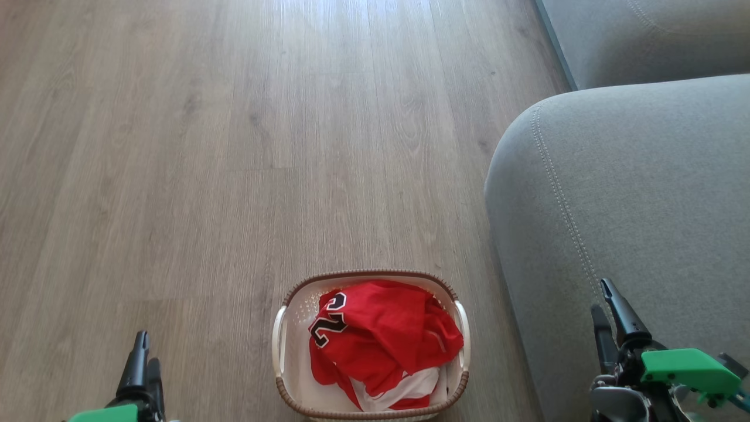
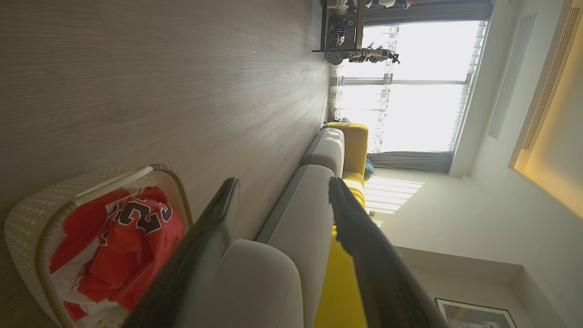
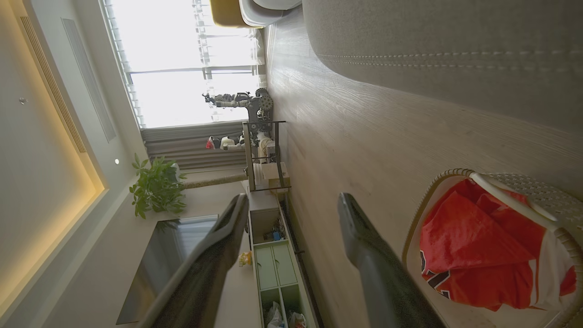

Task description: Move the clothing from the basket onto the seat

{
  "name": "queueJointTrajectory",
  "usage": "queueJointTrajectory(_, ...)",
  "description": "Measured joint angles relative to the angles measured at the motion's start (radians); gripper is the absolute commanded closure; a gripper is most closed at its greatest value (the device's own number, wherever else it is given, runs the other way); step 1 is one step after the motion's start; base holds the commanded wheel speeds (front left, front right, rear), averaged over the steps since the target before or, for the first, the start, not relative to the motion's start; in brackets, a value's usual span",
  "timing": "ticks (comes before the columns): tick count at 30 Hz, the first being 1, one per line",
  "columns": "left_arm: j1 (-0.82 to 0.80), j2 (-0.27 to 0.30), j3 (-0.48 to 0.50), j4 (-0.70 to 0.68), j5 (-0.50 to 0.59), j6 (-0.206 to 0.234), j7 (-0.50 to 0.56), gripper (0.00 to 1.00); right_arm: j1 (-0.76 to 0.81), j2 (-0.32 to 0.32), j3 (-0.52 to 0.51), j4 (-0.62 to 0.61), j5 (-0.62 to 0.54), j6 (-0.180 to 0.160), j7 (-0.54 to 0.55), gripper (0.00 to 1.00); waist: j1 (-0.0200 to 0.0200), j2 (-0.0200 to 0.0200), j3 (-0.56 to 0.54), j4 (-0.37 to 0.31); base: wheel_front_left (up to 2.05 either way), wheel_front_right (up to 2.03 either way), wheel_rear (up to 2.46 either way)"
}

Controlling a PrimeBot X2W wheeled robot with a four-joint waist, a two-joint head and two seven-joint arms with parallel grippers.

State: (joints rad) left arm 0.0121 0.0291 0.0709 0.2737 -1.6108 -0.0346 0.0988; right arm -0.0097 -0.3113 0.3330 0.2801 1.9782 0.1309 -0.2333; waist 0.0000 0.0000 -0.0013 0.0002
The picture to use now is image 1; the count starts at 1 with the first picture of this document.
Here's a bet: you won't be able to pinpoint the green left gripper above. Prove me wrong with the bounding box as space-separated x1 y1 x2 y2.
69 331 166 422

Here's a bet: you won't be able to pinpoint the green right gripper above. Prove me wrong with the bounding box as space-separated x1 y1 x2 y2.
590 278 742 422

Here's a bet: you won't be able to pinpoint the red jersey with number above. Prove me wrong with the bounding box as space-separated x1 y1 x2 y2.
309 280 465 399

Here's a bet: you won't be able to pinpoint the grey fabric sofa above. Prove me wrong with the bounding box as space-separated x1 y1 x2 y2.
485 0 750 422

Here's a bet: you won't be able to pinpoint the white plastic laundry basket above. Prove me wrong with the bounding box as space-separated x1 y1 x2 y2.
271 270 471 421

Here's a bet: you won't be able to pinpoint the red shorts with white stripe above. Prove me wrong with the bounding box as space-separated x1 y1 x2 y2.
311 352 441 411

